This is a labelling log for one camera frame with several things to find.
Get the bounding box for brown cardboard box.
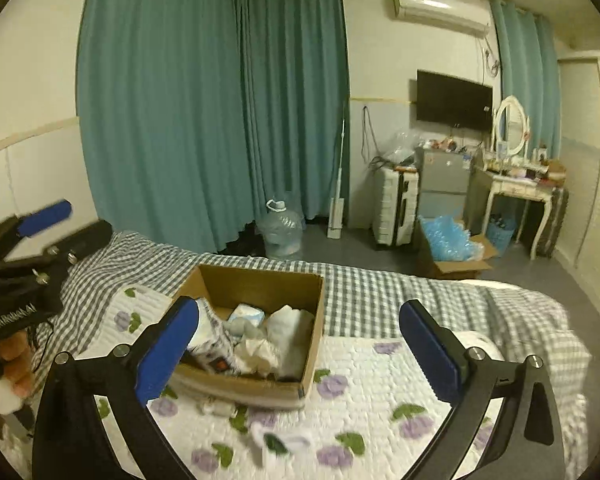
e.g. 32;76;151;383
174;264;325;411

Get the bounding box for grey mini fridge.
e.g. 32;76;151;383
415;148;471;219

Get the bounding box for clear water jug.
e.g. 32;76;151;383
257;198;303;260

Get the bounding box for white air conditioner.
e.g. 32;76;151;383
392;0;492;38

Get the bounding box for teal curtain right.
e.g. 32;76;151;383
490;0;560;158

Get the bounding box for blue white tissue pack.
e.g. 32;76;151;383
228;304;265;327

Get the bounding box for white suitcase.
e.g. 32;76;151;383
372;167;419;246

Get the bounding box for teal curtain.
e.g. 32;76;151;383
76;0;349;252
490;0;560;158

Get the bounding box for white dressing table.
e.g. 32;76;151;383
464;151;569;260

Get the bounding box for blue plastic basket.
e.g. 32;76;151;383
486;214;516;257

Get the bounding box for box of blue bottles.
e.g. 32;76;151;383
416;216;498;281

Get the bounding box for white flat mop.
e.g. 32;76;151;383
327;102;348;240

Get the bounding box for cream lace sock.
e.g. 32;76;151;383
234;338;280;378

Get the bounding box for oval white vanity mirror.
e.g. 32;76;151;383
492;96;530;159

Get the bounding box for floral tissue pack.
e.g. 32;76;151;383
186;297;242;375

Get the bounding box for teal curtain left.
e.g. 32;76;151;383
76;0;349;252

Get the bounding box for person's hand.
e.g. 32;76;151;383
0;330;34;399

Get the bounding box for black wall television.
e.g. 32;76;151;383
415;70;493;132

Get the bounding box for white floral quilt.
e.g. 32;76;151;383
9;282;577;480

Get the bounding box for grey checked bedsheet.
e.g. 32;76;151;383
29;228;594;411

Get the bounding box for large white plush sock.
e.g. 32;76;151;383
264;304;314;380

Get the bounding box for white louvered wardrobe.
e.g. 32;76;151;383
556;50;600;314

